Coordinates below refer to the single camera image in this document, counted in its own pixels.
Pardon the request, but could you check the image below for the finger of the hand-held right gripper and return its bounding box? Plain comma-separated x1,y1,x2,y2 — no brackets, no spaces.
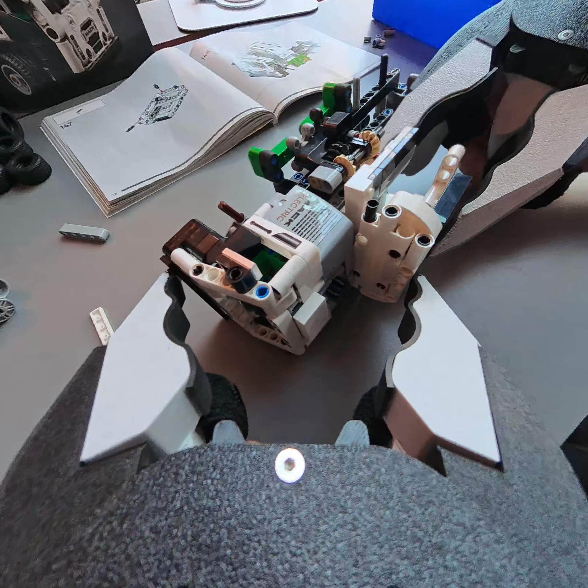
393,38,572,154
432,103,588,258

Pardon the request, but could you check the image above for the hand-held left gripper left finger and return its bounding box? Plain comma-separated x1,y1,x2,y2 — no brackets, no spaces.
79,272,213,467

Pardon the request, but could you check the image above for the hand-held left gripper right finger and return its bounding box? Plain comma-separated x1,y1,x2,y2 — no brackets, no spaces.
380,275,502,470

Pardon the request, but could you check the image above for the white lego truck model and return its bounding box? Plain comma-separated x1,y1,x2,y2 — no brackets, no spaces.
161,55,467,356

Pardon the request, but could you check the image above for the white lego plate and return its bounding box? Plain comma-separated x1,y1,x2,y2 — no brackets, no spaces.
89,306,115,346

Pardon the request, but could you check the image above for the grey lego beam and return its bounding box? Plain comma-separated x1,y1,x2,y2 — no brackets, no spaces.
59,222,111,245

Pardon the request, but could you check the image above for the pile of black lego tyres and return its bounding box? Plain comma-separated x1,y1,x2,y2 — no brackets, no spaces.
0,107,52,196

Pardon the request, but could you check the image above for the black lego set box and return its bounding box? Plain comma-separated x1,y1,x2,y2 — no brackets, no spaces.
0,0,154,115

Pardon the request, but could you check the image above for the blue plastic bin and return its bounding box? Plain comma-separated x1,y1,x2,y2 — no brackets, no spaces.
372,0,503,50

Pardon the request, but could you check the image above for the open instruction booklet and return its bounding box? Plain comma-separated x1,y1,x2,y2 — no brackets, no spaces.
40,25,382,217

